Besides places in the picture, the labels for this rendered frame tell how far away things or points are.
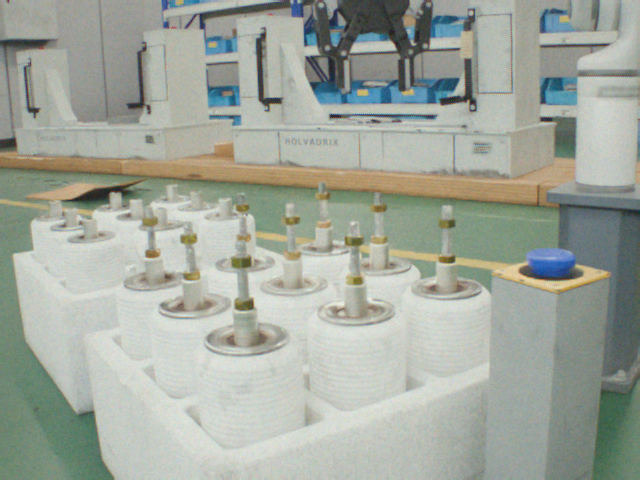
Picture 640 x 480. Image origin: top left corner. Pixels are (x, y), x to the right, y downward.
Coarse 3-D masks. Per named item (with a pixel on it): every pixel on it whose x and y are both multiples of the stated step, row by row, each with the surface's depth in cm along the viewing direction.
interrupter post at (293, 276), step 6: (300, 258) 76; (282, 264) 76; (288, 264) 75; (294, 264) 75; (300, 264) 76; (288, 270) 76; (294, 270) 75; (300, 270) 76; (288, 276) 76; (294, 276) 76; (300, 276) 76; (288, 282) 76; (294, 282) 76; (300, 282) 76; (294, 288) 76
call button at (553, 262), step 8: (552, 248) 57; (528, 256) 55; (536, 256) 55; (544, 256) 55; (552, 256) 54; (560, 256) 54; (568, 256) 54; (528, 264) 55; (536, 264) 54; (544, 264) 54; (552, 264) 54; (560, 264) 54; (568, 264) 54; (536, 272) 55; (544, 272) 54; (552, 272) 54; (560, 272) 54; (568, 272) 55
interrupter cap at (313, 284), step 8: (264, 280) 78; (272, 280) 78; (280, 280) 79; (304, 280) 78; (312, 280) 78; (320, 280) 78; (264, 288) 75; (272, 288) 75; (280, 288) 76; (288, 288) 76; (296, 288) 76; (304, 288) 75; (312, 288) 75; (320, 288) 75; (288, 296) 73
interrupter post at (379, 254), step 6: (372, 246) 82; (378, 246) 81; (384, 246) 82; (372, 252) 82; (378, 252) 82; (384, 252) 82; (372, 258) 82; (378, 258) 82; (384, 258) 82; (372, 264) 82; (378, 264) 82; (384, 264) 82
